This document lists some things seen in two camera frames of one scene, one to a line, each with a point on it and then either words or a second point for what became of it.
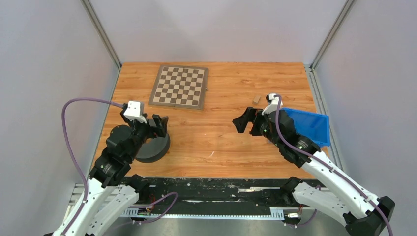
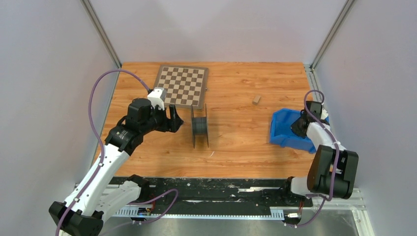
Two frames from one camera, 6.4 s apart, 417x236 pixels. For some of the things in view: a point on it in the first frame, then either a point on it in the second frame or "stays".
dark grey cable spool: (154, 150) -> (199, 126)
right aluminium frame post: (335, 26) stays
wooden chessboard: (181, 86) stays
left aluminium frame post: (98, 24) stays
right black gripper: (250, 115) -> (294, 128)
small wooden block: (256, 99) stays
